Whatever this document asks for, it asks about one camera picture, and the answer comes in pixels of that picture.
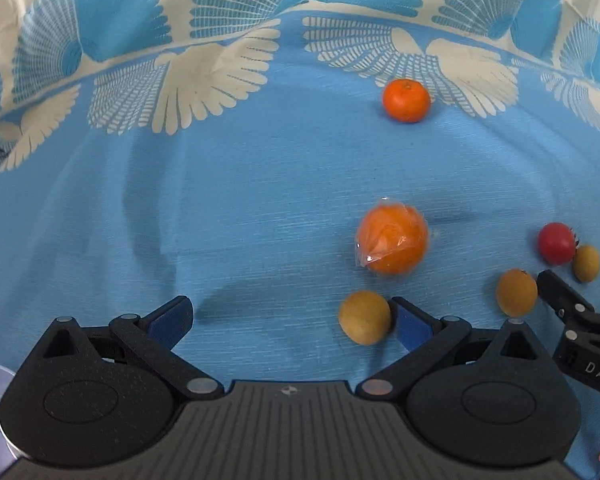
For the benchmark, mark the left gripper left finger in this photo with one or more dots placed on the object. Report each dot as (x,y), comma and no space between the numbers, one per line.
(148,342)

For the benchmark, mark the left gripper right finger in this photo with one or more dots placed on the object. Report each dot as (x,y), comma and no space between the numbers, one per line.
(428,342)

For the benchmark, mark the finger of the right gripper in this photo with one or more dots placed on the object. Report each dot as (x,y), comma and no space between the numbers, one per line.
(569,306)

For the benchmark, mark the tan longan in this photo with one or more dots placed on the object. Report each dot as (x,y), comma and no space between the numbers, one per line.
(586,264)
(516,293)
(365,317)

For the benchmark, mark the red cherry tomato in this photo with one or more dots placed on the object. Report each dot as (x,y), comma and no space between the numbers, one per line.
(557,243)

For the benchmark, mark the plastic orange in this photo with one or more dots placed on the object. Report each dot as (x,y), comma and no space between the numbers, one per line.
(392,238)

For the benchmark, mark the small orange mandarin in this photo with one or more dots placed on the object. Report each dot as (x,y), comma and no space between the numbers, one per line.
(406,100)

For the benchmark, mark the blue patterned sofa cover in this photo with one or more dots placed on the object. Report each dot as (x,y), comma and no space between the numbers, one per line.
(227,150)

